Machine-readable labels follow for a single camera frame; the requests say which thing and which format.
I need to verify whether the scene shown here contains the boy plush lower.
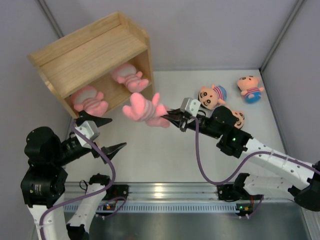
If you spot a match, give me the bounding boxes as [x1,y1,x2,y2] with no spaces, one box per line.
[226,106,245,130]

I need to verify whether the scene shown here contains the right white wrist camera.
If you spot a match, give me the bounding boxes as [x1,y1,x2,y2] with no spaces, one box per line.
[180,97,201,117]

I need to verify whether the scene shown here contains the boy plush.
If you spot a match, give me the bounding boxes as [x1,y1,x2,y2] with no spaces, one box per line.
[226,106,245,130]
[198,84,227,110]
[237,75,265,104]

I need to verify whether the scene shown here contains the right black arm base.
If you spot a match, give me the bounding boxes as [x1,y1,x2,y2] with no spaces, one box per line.
[216,183,251,202]

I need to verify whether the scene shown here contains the boy plush near centre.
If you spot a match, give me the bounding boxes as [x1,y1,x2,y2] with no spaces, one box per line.
[198,84,227,110]

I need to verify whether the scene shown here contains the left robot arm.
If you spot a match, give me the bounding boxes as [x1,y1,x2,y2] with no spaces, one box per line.
[20,110,128,240]

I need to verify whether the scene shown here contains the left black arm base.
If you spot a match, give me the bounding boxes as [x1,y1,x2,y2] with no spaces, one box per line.
[103,184,129,201]

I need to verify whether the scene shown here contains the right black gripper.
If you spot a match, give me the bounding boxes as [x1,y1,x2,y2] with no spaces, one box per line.
[161,108,222,140]

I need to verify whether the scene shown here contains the wooden two-tier shelf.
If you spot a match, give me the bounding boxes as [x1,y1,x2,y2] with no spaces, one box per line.
[27,11,155,118]

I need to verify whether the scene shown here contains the pink striped plush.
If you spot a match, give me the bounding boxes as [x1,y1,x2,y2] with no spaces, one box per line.
[110,63,149,93]
[70,85,109,117]
[122,92,170,129]

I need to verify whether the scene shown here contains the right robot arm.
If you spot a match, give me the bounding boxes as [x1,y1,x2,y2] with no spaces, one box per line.
[163,106,320,212]

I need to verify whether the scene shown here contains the aluminium mounting rail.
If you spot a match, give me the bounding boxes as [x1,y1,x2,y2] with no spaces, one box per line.
[62,181,312,202]

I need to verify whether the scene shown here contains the boy plush far right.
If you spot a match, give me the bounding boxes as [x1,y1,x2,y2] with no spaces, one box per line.
[237,75,265,104]

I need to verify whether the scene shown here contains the slotted white cable duct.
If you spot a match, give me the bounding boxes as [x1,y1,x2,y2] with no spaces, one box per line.
[62,202,238,213]

